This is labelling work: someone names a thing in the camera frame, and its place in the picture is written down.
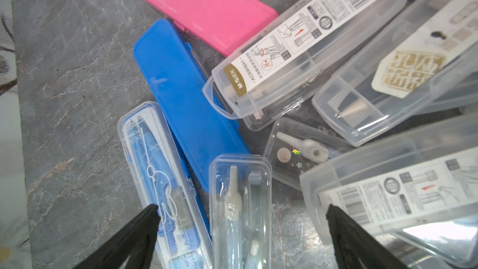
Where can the pink plastic case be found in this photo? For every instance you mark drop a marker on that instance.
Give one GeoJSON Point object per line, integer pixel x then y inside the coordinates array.
{"type": "Point", "coordinates": [224, 25]}

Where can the small clear case white part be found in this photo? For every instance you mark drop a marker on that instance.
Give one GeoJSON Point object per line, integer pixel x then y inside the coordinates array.
{"type": "Point", "coordinates": [294, 148]}

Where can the clear case white barcode label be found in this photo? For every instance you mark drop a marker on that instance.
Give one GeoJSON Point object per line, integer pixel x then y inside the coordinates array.
{"type": "Point", "coordinates": [420, 185]}

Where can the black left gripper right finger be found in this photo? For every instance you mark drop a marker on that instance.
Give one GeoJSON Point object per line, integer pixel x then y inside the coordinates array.
{"type": "Point", "coordinates": [354, 248]}

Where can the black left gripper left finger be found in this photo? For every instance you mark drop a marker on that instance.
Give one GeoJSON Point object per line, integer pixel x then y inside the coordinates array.
{"type": "Point", "coordinates": [132, 247]}

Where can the blue opaque plastic case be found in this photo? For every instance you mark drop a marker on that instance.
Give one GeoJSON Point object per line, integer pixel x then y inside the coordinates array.
{"type": "Point", "coordinates": [176, 81]}

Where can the clear case blue compass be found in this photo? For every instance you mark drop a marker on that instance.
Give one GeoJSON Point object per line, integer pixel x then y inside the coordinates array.
{"type": "Point", "coordinates": [161, 177]}

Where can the clear case label top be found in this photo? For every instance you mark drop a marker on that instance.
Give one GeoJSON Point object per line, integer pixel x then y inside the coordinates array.
{"type": "Point", "coordinates": [283, 65]}

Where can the clear case white compass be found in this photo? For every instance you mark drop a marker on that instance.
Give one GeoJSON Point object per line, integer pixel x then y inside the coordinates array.
{"type": "Point", "coordinates": [240, 189]}

